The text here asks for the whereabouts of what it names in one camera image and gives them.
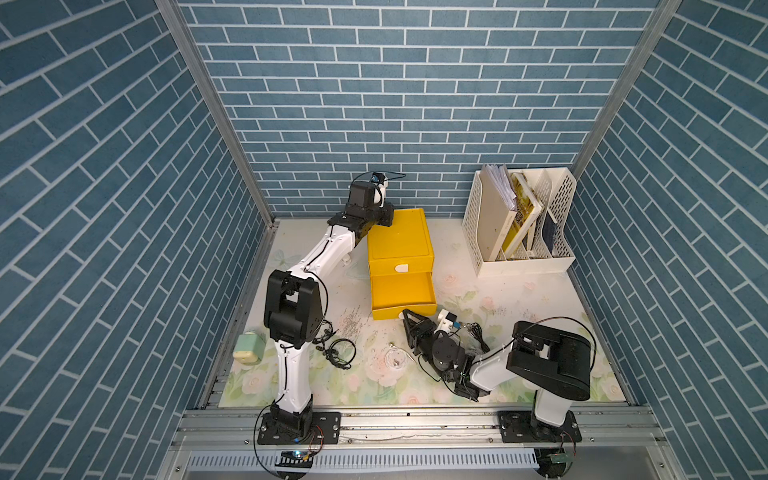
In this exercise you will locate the beige folder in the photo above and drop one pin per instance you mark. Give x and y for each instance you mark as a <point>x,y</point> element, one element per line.
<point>498,208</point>

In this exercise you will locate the white perforated file organizer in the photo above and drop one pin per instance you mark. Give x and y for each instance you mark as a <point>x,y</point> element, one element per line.
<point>548,251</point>

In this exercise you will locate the black earphones lower coil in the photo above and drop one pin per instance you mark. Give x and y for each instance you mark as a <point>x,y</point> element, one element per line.
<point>340,353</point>

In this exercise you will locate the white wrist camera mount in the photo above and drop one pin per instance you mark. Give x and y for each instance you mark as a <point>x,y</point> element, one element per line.
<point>448,322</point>
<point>368,189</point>

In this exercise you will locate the yellow drawer cabinet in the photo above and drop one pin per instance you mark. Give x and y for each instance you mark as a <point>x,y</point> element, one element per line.
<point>401,261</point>

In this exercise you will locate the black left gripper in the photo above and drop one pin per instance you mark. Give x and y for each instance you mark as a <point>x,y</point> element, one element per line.
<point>385,215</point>

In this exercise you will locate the white earphones left coil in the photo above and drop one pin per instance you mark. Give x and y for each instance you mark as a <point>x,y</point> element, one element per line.
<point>397,358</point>

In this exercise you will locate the small black wired earphones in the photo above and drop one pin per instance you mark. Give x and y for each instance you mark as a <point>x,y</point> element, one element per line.
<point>476,332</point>

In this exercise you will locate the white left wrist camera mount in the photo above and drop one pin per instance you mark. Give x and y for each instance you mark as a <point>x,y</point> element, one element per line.
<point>368,189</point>

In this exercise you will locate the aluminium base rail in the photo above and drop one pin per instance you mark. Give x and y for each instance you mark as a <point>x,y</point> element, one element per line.
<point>606,441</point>

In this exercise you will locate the yellow covered book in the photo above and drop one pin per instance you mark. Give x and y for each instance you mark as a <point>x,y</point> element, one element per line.
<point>528,209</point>

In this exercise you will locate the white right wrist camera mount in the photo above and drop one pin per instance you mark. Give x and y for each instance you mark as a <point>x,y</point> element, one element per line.
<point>448,322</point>

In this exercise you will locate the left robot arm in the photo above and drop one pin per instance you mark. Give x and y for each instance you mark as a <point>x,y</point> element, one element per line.
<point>297,299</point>

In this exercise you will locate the green and cream box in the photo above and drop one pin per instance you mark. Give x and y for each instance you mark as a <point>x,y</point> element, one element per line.
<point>249,348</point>

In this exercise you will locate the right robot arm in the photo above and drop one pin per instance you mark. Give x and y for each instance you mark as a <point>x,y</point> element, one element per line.
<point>557,362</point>

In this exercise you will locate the black earphones large coil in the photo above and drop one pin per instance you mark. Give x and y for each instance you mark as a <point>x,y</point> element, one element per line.
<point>324,334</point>

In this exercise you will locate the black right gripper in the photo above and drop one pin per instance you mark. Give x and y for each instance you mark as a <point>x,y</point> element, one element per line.
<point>420,333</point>

